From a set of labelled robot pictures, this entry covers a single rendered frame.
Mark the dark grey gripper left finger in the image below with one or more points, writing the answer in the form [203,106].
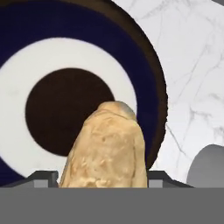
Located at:
[43,178]

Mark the blue white brown ringed plate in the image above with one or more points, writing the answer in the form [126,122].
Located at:
[70,73]

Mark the pale tan baguette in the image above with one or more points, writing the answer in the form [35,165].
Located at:
[108,148]

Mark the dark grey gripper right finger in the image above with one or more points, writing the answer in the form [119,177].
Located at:
[159,178]

